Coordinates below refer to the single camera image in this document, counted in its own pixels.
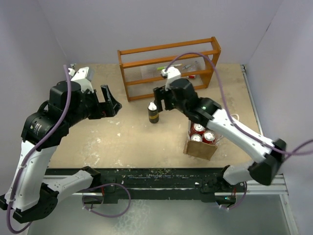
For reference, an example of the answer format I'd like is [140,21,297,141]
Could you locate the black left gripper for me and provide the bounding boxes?
[66,84,121,127]

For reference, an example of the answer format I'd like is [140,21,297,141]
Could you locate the black beverage can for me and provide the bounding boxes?
[147,102,159,124]

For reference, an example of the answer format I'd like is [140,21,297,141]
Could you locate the brown canvas tote bag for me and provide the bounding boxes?
[183,120,224,161]

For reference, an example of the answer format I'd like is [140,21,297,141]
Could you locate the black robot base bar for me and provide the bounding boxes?
[87,168,246,204]

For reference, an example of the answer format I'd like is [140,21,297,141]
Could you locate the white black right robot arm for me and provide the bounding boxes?
[154,78,287,191]

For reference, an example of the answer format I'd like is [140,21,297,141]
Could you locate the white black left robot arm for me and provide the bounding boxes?
[0,81,122,224]

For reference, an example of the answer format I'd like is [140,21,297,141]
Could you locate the green white marker pen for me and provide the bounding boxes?
[156,64,183,71]

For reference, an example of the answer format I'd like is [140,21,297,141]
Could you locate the orange wooden shelf rack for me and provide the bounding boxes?
[117,37,221,101]

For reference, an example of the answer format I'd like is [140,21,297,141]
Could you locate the grey metal clips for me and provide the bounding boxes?
[182,61,201,72]

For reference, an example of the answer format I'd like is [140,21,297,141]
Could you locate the red soda can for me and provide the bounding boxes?
[192,123,205,135]
[202,130,216,145]

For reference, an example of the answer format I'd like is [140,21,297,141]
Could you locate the purple soda can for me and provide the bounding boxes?
[190,134,202,142]

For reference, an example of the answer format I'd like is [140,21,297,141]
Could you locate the red soda can near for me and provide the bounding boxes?
[202,130,216,145]

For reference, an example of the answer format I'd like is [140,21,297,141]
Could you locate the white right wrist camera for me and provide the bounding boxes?
[161,67,181,91]

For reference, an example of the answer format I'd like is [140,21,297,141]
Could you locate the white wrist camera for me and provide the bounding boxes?
[161,67,181,91]
[68,67,94,93]

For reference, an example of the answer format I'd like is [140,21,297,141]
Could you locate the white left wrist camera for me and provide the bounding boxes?
[68,67,94,93]

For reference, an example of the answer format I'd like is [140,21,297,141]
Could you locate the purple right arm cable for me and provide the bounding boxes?
[166,52,313,155]

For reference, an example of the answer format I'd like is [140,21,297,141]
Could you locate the aluminium front frame rail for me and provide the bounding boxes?
[29,174,287,196]

